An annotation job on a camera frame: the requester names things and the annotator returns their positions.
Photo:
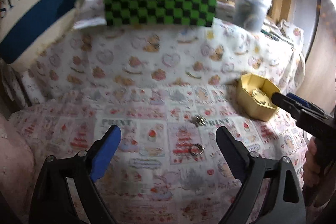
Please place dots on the strawberry print cloth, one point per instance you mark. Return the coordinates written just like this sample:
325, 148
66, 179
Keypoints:
166, 169

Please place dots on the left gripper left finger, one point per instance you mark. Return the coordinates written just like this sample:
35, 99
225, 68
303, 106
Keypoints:
52, 201

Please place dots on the silver earring cluster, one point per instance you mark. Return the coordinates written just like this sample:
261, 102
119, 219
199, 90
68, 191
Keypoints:
198, 120

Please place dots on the clear plastic lidded container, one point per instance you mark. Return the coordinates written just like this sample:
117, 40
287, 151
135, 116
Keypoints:
250, 14

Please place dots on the gold octagonal jewelry box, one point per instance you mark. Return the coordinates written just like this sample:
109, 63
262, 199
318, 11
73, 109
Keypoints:
254, 93

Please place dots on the right hand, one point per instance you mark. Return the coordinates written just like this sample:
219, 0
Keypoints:
318, 175

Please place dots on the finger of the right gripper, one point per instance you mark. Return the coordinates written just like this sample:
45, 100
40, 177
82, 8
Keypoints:
291, 106
301, 101

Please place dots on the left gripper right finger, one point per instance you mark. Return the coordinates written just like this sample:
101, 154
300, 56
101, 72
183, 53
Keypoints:
283, 202

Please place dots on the baby bear print cloth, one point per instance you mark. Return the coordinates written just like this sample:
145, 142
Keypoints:
93, 57

